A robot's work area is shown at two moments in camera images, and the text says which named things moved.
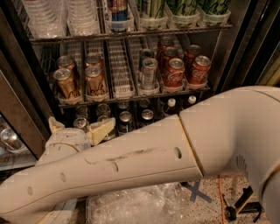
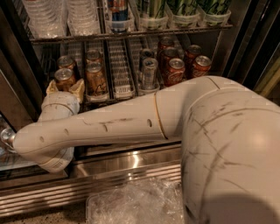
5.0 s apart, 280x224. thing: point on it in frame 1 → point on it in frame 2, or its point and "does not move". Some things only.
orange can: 64,78 does not move
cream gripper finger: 101,129 → 78,88
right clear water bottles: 81,17 does not move
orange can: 66,62 does not move
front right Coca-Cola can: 199,71 does not move
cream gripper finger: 54,125 → 52,87
